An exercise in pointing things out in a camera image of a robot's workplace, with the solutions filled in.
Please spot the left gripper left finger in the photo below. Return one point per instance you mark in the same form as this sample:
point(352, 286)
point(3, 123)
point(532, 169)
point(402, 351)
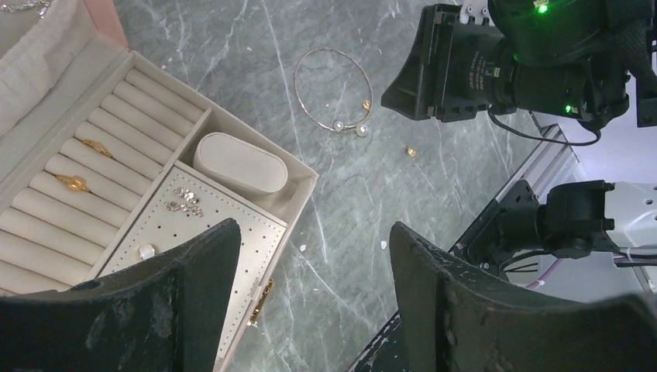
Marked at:
point(163, 314)

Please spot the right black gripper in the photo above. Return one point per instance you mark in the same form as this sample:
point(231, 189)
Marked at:
point(454, 70)

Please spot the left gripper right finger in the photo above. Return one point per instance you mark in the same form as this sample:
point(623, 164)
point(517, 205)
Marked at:
point(617, 334)

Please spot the pink jewelry box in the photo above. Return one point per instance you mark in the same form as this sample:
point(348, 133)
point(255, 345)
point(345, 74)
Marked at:
point(94, 139)

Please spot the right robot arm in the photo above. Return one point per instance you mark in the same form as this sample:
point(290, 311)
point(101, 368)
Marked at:
point(565, 58)

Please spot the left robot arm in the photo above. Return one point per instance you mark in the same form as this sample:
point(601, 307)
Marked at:
point(574, 222)

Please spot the pearl stud earring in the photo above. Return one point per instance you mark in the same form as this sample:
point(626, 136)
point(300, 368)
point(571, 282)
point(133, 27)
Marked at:
point(146, 251)

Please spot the gold pearl bangle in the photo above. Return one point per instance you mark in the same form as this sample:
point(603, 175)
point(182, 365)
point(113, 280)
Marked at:
point(333, 91)

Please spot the crystal leaf earring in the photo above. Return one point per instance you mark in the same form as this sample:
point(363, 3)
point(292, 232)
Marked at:
point(188, 202)

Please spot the beige watch pillow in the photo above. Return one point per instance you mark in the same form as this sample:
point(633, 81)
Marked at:
point(240, 166)

